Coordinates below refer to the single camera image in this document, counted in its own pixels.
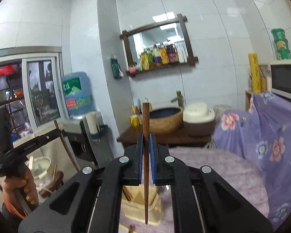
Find brown wooden chopstick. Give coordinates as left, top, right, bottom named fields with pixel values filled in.
left=142, top=104, right=150, bottom=225
left=53, top=120, right=80, bottom=171

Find person's left hand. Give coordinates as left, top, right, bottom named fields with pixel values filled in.
left=2, top=166, right=39, bottom=219

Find beige plastic utensil holder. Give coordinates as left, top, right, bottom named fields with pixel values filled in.
left=121, top=185, right=165, bottom=226

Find white appliance on stool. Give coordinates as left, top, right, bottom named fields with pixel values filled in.
left=25, top=156, right=51, bottom=180

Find woven brown basin sink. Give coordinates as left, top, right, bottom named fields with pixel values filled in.
left=149, top=107, right=183, bottom=134

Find dark wooden sink counter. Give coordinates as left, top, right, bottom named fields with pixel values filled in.
left=117, top=126, right=211, bottom=148

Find yellow mug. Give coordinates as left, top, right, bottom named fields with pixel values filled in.
left=130, top=114, right=140, bottom=127

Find small wooden stool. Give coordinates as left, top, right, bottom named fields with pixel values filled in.
left=38, top=171, right=64, bottom=198

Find water dispenser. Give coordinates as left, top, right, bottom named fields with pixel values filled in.
left=62, top=111, right=114, bottom=168

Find white brown rice cooker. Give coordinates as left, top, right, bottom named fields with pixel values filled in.
left=183, top=102, right=215, bottom=137

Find bronze faucet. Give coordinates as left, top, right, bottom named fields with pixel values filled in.
left=170, top=90, right=184, bottom=108

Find sliding glass window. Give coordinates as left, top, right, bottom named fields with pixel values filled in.
left=0, top=46, right=69, bottom=141

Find green hanging packet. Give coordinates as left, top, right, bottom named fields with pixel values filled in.
left=110, top=55, right=123, bottom=79

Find blue water jug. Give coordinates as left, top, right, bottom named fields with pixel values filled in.
left=62, top=72, right=95, bottom=116

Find purple floral cloth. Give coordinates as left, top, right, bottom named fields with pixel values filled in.
left=213, top=91, right=291, bottom=230

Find yellow roll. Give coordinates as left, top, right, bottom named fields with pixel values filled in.
left=248, top=53, right=262, bottom=94

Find white microwave oven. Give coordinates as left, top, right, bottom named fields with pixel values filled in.
left=269, top=59, right=291, bottom=100

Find green stacked containers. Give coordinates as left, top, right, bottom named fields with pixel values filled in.
left=271, top=28, right=291, bottom=60

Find wood framed wall mirror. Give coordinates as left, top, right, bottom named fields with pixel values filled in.
left=120, top=14, right=199, bottom=77

